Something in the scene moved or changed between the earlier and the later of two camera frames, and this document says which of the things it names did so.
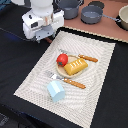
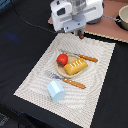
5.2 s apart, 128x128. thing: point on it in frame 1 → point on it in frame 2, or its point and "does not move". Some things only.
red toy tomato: x=62 y=59 does not move
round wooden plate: x=61 y=69 does not move
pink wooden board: x=106 y=26 does not move
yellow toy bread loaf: x=75 y=67 does not move
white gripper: x=40 y=27 → x=71 y=16
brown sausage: x=48 y=40 → x=80 y=34
